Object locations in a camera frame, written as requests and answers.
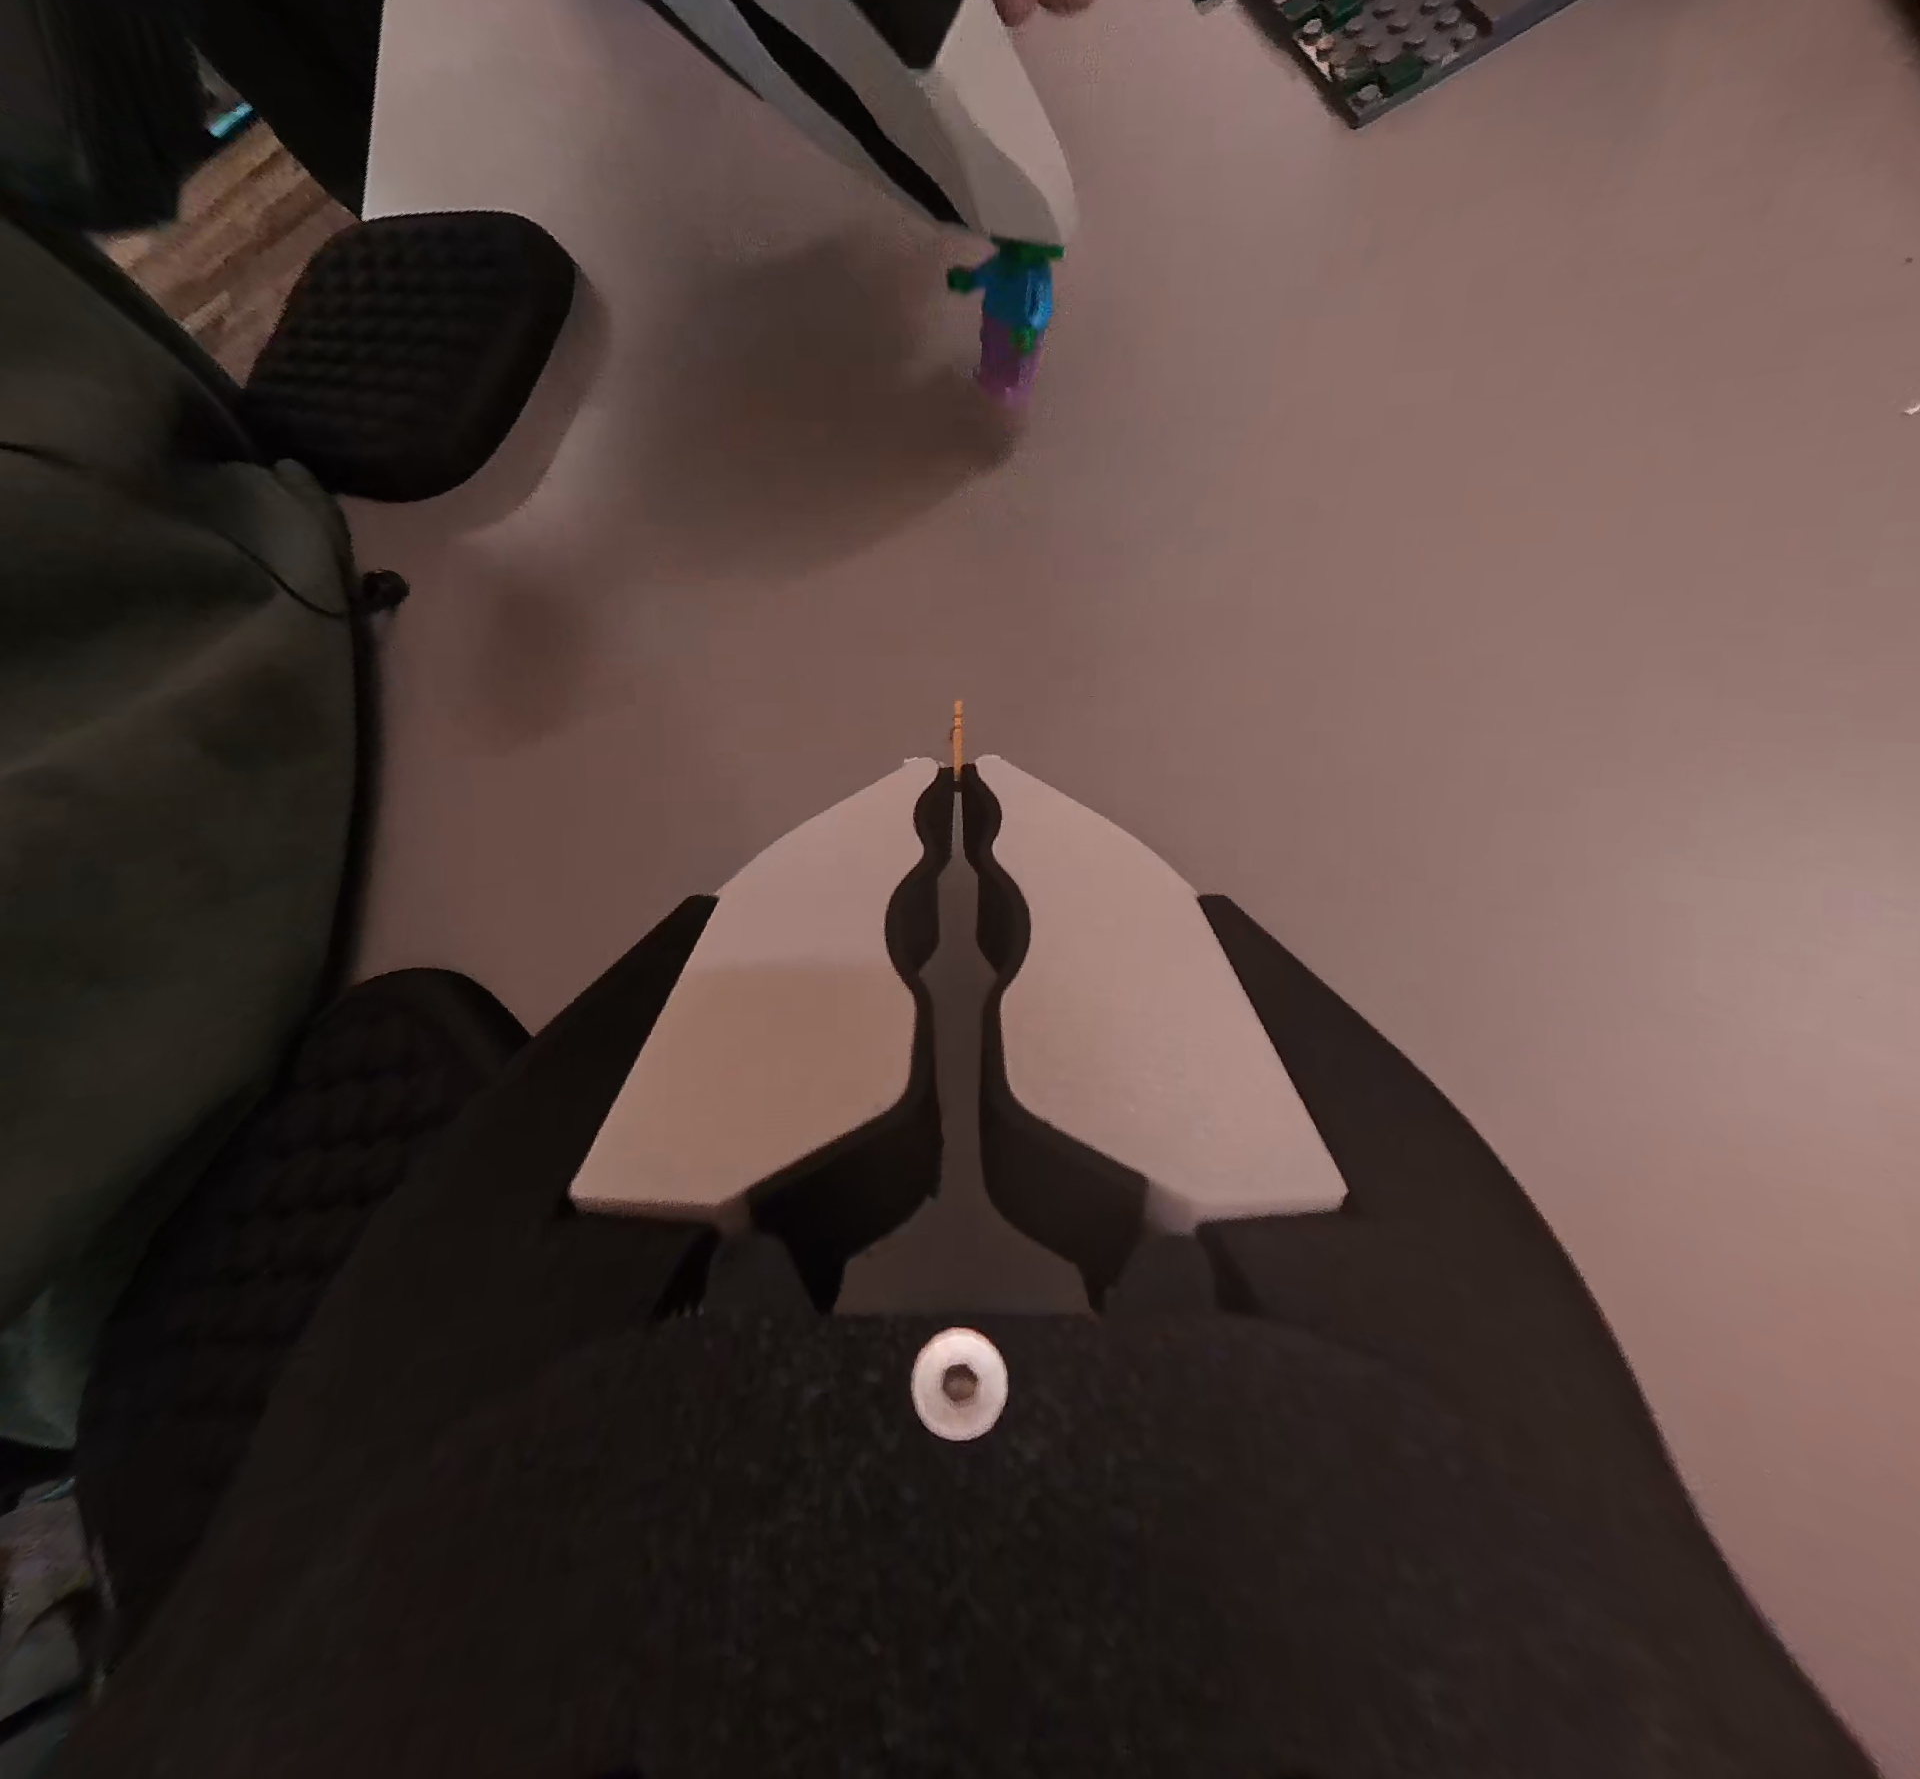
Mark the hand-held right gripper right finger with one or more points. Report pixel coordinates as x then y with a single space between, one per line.
1157 1043

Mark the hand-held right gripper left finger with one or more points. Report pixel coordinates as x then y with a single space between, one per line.
766 1043

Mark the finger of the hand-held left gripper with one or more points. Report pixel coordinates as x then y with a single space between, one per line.
706 25
1004 143

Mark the green cube brick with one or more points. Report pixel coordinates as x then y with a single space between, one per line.
1031 252

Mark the blue toy figure torso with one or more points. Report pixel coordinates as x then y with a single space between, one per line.
1023 293

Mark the gold toy sword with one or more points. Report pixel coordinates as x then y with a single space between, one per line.
957 736

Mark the grey desk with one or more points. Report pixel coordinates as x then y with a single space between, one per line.
1425 610

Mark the black chair armrest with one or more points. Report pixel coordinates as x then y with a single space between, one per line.
405 355
285 1209

